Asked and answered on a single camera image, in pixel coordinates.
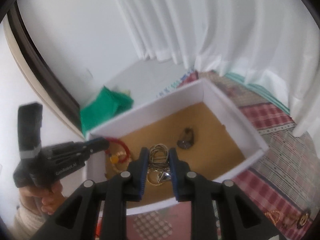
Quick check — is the red bead bracelet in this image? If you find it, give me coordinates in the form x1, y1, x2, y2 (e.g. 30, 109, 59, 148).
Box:
103, 136, 132, 164

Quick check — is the round dark gold brooch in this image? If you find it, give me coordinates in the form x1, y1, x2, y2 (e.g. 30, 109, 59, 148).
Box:
296, 210, 311, 229

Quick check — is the white cardboard jewelry box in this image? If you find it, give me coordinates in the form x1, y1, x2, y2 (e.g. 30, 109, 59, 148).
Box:
85, 77, 270, 217

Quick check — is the beige left sleeve forearm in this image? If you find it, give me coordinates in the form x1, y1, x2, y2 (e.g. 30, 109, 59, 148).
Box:
9, 204, 45, 240

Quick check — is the person's left hand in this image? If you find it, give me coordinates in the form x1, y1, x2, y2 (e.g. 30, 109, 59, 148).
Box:
18, 181, 66, 215

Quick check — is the green cloth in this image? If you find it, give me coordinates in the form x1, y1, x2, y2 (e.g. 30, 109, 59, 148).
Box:
80, 86, 134, 137

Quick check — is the patchwork plaid quilt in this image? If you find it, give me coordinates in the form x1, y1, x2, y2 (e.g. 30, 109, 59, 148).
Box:
97, 67, 316, 240

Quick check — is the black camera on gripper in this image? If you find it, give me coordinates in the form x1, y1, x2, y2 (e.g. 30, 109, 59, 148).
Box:
17, 102, 43, 160

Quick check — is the wall socket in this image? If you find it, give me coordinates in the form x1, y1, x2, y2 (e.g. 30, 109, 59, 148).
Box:
83, 68, 93, 82

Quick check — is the dark window frame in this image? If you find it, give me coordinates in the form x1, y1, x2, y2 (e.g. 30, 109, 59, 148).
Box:
7, 2, 81, 129

